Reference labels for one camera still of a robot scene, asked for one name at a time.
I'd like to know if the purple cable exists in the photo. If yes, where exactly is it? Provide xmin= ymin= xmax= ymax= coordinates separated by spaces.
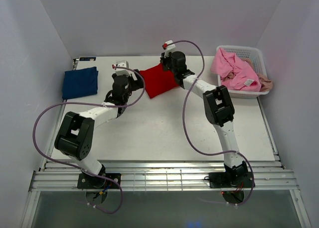
xmin=33 ymin=65 xmax=146 ymax=215
xmin=171 ymin=39 xmax=256 ymax=207

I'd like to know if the red t-shirt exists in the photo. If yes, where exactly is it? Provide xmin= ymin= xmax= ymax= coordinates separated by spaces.
xmin=140 ymin=64 xmax=179 ymax=99

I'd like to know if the pink t-shirt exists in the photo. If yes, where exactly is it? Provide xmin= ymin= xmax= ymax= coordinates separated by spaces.
xmin=210 ymin=48 xmax=261 ymax=92

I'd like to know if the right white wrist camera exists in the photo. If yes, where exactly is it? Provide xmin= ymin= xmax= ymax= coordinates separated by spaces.
xmin=162 ymin=40 xmax=176 ymax=58

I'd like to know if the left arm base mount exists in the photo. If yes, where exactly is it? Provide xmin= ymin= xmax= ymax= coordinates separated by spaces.
xmin=76 ymin=172 xmax=121 ymax=205

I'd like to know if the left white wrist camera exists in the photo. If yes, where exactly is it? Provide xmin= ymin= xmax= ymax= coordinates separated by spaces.
xmin=112 ymin=61 xmax=130 ymax=76

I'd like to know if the folded blue t-shirt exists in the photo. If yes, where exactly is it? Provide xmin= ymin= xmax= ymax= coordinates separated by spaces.
xmin=62 ymin=67 xmax=99 ymax=100

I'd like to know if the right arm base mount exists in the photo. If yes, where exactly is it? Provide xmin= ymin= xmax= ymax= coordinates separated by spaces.
xmin=204 ymin=172 xmax=255 ymax=206

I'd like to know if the small blue label sticker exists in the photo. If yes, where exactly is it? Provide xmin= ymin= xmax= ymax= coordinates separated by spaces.
xmin=79 ymin=57 xmax=96 ymax=61

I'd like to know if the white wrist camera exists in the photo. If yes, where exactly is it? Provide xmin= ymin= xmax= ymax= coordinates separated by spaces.
xmin=112 ymin=61 xmax=130 ymax=76
xmin=162 ymin=40 xmax=176 ymax=58

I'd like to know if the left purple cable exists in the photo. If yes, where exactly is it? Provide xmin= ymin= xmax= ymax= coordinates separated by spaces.
xmin=33 ymin=65 xmax=146 ymax=215

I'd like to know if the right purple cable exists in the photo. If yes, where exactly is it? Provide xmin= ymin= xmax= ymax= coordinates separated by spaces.
xmin=171 ymin=39 xmax=256 ymax=207

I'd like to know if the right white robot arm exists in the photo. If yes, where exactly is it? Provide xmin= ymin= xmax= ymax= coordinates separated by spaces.
xmin=160 ymin=51 xmax=253 ymax=188

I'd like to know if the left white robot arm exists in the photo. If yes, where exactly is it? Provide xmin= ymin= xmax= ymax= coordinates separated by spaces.
xmin=54 ymin=66 xmax=145 ymax=180

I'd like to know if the aluminium table frame rail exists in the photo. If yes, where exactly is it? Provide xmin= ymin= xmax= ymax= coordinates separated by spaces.
xmin=29 ymin=161 xmax=299 ymax=192

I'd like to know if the beige garment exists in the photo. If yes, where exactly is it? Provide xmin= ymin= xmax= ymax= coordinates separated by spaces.
xmin=241 ymin=58 xmax=273 ymax=92

